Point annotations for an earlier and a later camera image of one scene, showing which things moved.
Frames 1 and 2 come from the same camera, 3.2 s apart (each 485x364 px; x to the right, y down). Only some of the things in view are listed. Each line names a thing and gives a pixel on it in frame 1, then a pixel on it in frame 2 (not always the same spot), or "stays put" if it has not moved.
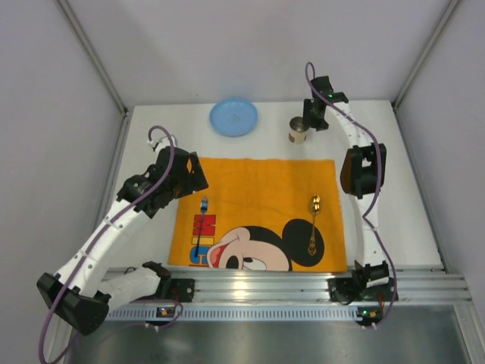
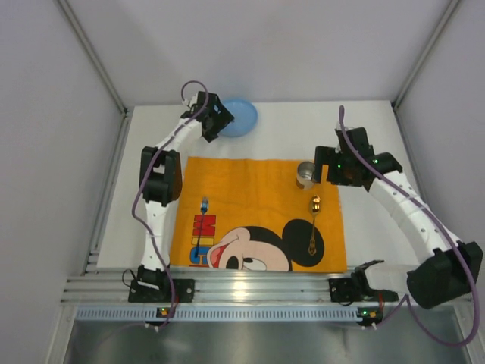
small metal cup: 298,130 to 305,174
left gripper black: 186,173 to 218,119
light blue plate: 233,117 stays put
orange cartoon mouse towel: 262,214 stays put
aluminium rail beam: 305,286 stays put
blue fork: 204,206 stays put
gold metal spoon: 315,205 stays put
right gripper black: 316,111 to 323,164
